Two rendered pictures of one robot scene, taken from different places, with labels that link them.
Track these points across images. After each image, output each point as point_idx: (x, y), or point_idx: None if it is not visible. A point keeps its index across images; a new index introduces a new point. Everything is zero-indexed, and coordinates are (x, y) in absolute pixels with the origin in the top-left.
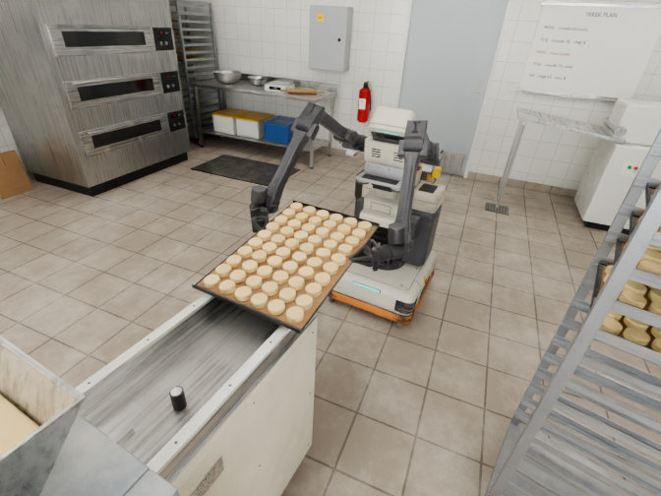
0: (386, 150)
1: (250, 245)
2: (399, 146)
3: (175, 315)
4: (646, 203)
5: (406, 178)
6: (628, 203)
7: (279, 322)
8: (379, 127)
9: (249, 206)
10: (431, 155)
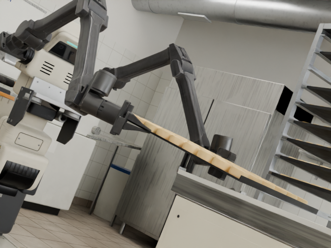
0: (60, 67)
1: (183, 142)
2: (179, 65)
3: (278, 208)
4: (320, 127)
5: (194, 96)
6: (284, 132)
7: (307, 205)
8: (74, 39)
9: (86, 97)
10: (121, 83)
